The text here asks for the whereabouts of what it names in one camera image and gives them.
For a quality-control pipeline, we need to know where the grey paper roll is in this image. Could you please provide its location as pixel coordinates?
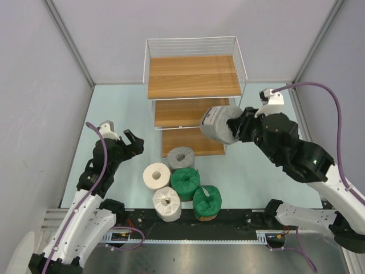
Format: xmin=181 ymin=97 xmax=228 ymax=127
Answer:
xmin=200 ymin=106 xmax=243 ymax=144
xmin=167 ymin=147 xmax=195 ymax=172

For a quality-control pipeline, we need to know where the plain white paper roll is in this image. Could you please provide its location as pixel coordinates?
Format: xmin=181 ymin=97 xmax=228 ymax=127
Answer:
xmin=143 ymin=163 xmax=171 ymax=190

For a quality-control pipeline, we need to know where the green paper roll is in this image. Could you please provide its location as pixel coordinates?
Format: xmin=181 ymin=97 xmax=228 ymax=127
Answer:
xmin=171 ymin=167 xmax=201 ymax=202
xmin=193 ymin=186 xmax=222 ymax=221

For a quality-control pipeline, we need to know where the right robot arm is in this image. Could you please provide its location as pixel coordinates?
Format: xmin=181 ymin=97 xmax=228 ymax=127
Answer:
xmin=227 ymin=107 xmax=364 ymax=254

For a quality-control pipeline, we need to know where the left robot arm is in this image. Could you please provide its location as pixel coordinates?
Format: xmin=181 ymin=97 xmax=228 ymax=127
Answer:
xmin=29 ymin=124 xmax=144 ymax=273

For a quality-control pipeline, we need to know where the white wrapped paper roll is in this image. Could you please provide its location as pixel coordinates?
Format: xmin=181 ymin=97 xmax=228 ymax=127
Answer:
xmin=152 ymin=187 xmax=182 ymax=222

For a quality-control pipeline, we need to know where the white object bottom left corner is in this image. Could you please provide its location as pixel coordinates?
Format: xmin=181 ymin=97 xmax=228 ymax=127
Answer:
xmin=5 ymin=231 xmax=35 ymax=274

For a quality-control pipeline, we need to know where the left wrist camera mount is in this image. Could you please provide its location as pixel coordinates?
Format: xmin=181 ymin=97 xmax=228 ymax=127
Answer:
xmin=98 ymin=120 xmax=120 ymax=141

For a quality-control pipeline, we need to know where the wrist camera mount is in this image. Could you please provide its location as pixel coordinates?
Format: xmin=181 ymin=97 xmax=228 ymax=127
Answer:
xmin=98 ymin=120 xmax=120 ymax=141
xmin=254 ymin=88 xmax=285 ymax=118

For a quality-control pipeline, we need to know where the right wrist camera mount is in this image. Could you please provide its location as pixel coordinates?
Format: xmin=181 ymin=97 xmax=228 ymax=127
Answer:
xmin=254 ymin=88 xmax=285 ymax=118

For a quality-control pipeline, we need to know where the white wire three-tier shelf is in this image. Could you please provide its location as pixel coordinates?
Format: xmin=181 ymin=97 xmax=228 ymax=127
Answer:
xmin=143 ymin=36 xmax=248 ymax=158

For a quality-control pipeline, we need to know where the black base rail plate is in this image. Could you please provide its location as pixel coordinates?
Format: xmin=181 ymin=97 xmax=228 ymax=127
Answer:
xmin=98 ymin=207 xmax=340 ymax=249

